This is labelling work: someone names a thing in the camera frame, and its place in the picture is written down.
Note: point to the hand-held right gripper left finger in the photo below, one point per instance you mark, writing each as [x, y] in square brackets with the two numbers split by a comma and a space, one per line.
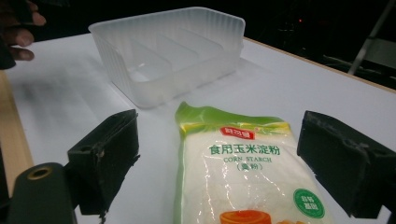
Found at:
[106, 158]

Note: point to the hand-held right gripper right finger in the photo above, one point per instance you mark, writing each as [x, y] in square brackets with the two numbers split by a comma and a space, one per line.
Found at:
[345, 168]

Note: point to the green corn starch bag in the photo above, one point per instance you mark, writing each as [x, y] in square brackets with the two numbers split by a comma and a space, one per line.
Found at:
[243, 183]

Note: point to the translucent plastic storage box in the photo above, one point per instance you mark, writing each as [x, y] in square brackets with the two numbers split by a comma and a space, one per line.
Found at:
[155, 49]

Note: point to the white table sheet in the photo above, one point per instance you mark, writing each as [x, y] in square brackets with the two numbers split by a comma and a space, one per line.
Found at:
[62, 93]

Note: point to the grey metal stand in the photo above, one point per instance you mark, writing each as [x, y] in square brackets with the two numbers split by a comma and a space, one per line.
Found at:
[369, 39]

